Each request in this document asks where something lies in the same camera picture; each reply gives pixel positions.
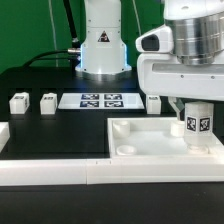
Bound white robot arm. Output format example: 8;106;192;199
76;0;224;114

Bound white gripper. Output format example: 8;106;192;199
135;25;224;120

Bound white thin cable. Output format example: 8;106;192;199
47;0;60;68

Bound black cable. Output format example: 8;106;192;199
23;0;82;68

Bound white U-shaped obstacle fence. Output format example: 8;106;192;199
0;119;224;186

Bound white square table top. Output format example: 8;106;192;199
107;117;224;164

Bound white marker sheet with tags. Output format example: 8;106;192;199
58;93;144;109

